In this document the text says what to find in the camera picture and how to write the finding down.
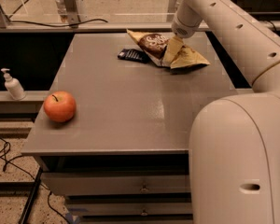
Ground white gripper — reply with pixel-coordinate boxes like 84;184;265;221
162;15;200;64

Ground brown sea salt chip bag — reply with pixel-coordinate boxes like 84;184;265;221
127;30;210;69

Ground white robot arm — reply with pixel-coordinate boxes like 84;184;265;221
172;0;280;224

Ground dark blue rxbar wrapper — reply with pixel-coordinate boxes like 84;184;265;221
118;49;149;63

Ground grey drawer cabinet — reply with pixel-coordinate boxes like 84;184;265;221
22;32;236;224

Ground red apple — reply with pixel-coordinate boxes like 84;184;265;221
43;91;77;123

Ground white pump bottle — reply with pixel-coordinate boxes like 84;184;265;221
1;68;25;100

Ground upper grey drawer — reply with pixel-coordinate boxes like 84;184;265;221
41;170;190;196

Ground grey drawer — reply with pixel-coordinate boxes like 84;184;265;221
41;170;190;196
65;196;192;216

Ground lower grey drawer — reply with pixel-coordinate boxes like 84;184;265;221
65;196;192;216

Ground black cable on ledge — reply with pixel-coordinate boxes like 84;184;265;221
8;18;109;29

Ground left metal bracket post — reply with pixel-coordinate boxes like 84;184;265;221
55;0;81;28

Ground black floor cables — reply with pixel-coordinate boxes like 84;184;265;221
0;128;72;224

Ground black floor rail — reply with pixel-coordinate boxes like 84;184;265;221
18;168;42;224

